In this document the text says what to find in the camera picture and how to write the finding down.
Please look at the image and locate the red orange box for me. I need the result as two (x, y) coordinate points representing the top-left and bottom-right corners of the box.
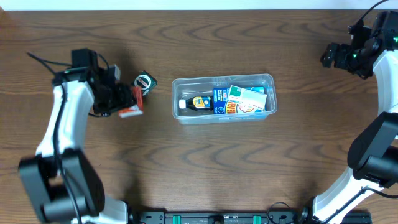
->
(119, 86), (144, 118)

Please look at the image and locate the green square box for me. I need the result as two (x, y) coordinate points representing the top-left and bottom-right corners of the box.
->
(132, 70), (157, 96)

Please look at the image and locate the dark bottle white cap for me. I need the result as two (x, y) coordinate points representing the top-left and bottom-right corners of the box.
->
(178, 96), (213, 111)

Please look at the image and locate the blue Kool Fever box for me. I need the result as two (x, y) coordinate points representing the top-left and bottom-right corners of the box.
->
(213, 88), (264, 114)

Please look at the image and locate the white green medicine box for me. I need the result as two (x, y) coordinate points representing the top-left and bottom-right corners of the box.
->
(228, 85), (267, 110)

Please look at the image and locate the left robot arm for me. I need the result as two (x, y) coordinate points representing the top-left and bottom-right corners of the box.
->
(18, 69), (129, 223)

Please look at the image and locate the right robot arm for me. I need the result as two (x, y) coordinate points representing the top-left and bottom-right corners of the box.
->
(298, 11), (397, 223)

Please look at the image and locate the clear plastic container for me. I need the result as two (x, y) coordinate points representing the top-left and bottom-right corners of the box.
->
(172, 73), (278, 124)

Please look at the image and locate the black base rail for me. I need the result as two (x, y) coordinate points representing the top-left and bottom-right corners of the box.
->
(129, 210), (298, 224)

